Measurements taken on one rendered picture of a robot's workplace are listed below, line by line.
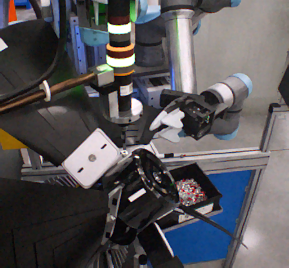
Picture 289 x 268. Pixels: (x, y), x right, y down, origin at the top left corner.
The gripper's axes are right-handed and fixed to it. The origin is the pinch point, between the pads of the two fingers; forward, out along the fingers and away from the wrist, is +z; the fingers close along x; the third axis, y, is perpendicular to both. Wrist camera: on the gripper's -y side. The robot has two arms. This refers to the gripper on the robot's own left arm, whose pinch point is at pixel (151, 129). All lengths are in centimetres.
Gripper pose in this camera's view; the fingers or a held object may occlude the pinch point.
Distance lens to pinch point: 71.5
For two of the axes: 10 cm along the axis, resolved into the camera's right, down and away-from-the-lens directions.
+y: 6.8, 5.0, -5.3
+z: -7.3, 3.9, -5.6
